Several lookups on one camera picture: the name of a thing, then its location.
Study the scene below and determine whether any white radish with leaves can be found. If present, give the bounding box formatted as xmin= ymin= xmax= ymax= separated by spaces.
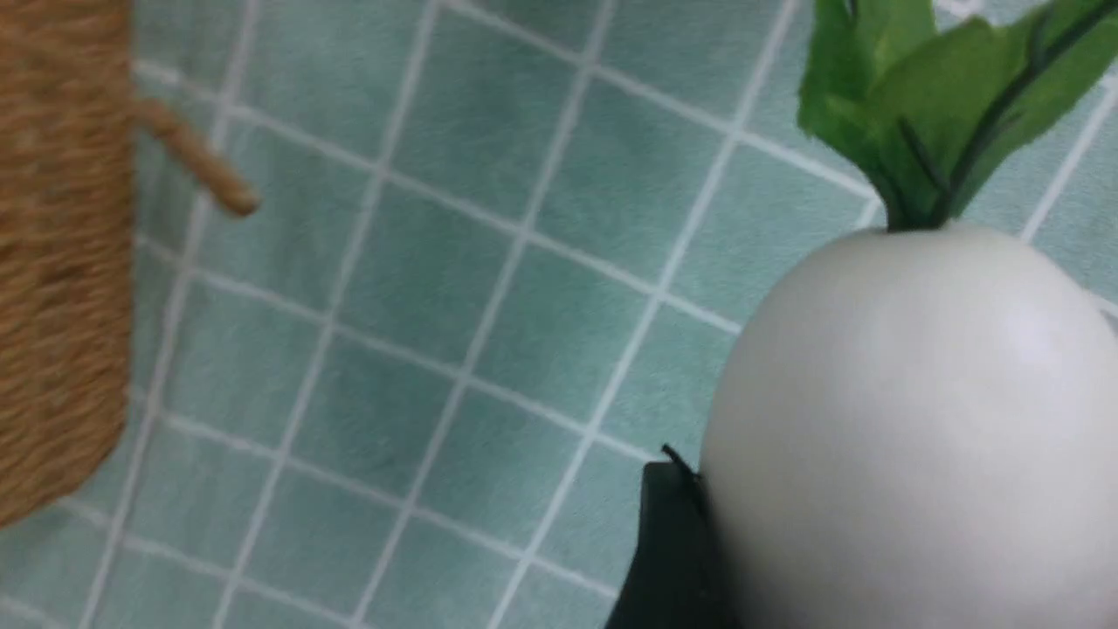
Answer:
xmin=700 ymin=1 xmax=1117 ymax=628

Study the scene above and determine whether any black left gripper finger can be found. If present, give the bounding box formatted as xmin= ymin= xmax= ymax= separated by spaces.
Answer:
xmin=605 ymin=445 xmax=726 ymax=628

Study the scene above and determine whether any woven wicker basket green lining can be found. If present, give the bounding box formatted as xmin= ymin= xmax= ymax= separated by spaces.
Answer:
xmin=1 ymin=1 xmax=259 ymax=527

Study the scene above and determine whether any green checkered tablecloth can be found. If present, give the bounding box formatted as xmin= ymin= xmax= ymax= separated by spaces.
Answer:
xmin=0 ymin=0 xmax=1118 ymax=629

